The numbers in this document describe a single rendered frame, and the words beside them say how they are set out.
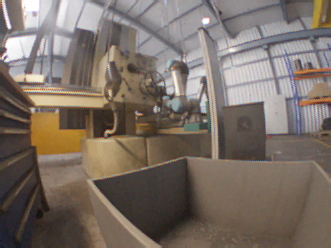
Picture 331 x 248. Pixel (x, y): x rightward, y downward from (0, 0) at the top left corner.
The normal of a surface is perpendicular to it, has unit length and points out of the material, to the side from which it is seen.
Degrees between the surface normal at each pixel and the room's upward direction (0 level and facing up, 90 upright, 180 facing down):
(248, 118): 90
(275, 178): 90
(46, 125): 90
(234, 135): 90
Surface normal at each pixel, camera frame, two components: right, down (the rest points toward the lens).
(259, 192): -0.72, 0.01
